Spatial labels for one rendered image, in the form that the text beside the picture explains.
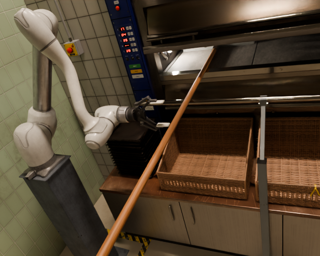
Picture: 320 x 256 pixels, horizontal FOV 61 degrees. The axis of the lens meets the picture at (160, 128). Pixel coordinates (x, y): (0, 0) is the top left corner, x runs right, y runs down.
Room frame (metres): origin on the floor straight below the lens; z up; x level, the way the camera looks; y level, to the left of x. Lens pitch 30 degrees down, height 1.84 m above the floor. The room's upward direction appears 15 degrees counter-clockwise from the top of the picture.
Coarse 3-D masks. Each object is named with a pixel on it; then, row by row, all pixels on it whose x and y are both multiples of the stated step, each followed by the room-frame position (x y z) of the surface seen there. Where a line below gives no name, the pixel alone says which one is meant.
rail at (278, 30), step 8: (312, 24) 1.25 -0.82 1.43; (256, 32) 1.37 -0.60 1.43; (264, 32) 1.35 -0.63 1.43; (272, 32) 1.33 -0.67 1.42; (280, 32) 1.31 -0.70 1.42; (192, 40) 1.53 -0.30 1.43; (200, 40) 1.51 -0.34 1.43; (208, 40) 1.49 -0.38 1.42; (216, 40) 1.47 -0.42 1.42; (144, 48) 1.68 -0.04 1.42; (152, 48) 1.65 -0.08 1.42
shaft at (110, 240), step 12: (204, 72) 1.62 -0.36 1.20; (192, 96) 1.35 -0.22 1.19; (180, 108) 1.21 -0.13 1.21; (168, 132) 1.03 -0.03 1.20; (156, 156) 0.88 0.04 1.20; (144, 180) 0.76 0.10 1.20; (132, 192) 0.71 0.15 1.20; (132, 204) 0.66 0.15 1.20; (120, 216) 0.62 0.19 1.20; (120, 228) 0.58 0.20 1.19; (108, 240) 0.54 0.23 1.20; (108, 252) 0.51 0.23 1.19
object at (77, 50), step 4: (76, 40) 2.06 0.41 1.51; (64, 44) 2.06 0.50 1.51; (68, 44) 2.04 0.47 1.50; (72, 44) 2.02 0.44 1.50; (76, 44) 2.03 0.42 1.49; (80, 44) 2.07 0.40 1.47; (72, 48) 2.03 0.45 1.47; (76, 48) 2.02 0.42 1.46; (80, 48) 2.06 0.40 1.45; (72, 52) 2.04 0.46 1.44; (76, 52) 2.02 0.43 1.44; (80, 52) 2.04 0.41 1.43; (72, 56) 2.05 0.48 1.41
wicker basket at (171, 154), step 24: (192, 120) 1.69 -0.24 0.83; (216, 120) 1.60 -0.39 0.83; (240, 120) 1.52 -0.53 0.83; (168, 144) 1.56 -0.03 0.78; (192, 144) 1.66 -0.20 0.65; (216, 144) 1.57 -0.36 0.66; (240, 144) 1.49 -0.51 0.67; (168, 168) 1.49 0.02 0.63; (192, 168) 1.47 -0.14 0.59; (216, 168) 1.41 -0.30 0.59; (240, 168) 1.34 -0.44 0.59; (192, 192) 1.25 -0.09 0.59; (216, 192) 1.17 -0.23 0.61; (240, 192) 1.15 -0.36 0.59
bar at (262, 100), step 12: (264, 96) 1.17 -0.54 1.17; (276, 96) 1.13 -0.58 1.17; (288, 96) 1.10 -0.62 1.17; (300, 96) 1.08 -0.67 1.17; (312, 96) 1.05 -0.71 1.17; (264, 108) 1.13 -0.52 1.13; (264, 120) 1.09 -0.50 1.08; (264, 132) 1.05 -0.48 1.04; (264, 144) 1.01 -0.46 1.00; (264, 156) 0.98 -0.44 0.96; (264, 168) 0.94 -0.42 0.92; (264, 180) 0.95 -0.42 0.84; (264, 192) 0.95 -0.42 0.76; (264, 204) 0.95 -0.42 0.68; (264, 216) 0.95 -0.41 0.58; (264, 228) 0.95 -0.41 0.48; (264, 240) 0.95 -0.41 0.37; (264, 252) 0.95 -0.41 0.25
